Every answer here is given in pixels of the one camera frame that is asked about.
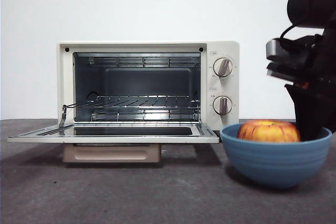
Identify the red yellow apple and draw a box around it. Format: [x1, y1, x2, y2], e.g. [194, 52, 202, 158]
[237, 120, 301, 143]

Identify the blue ribbed bowl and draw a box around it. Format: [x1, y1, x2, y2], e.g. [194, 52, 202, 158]
[219, 123, 332, 189]

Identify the glass oven door with handle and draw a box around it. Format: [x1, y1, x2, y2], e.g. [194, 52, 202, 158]
[7, 104, 220, 164]

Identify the beige oven knob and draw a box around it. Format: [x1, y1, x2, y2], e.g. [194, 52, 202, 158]
[212, 58, 234, 78]
[212, 95, 233, 116]

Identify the cream toaster oven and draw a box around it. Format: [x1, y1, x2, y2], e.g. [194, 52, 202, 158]
[57, 40, 240, 132]

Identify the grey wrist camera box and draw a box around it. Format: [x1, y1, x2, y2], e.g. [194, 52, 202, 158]
[265, 39, 314, 67]

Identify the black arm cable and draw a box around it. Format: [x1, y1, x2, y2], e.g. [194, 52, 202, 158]
[279, 23, 320, 49]

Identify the metal wire oven rack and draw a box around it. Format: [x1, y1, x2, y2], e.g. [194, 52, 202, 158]
[62, 95, 202, 110]

